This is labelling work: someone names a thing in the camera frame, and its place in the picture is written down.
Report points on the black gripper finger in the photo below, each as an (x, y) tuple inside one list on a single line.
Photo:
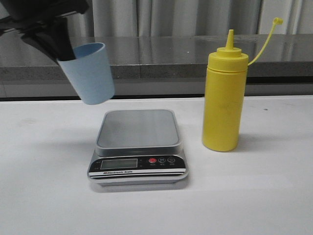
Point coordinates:
[(51, 38)]

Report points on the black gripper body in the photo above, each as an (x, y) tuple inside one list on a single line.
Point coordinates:
[(23, 14)]

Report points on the light blue plastic cup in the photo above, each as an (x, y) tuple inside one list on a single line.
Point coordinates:
[(90, 73)]

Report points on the yellow squeeze bottle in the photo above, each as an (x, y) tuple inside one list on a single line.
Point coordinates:
[(224, 93)]

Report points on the silver electronic kitchen scale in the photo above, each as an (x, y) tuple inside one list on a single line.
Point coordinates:
[(138, 147)]

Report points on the grey curtain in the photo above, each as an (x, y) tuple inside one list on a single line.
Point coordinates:
[(145, 18)]

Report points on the grey stone counter ledge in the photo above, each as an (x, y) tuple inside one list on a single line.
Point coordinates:
[(286, 59)]

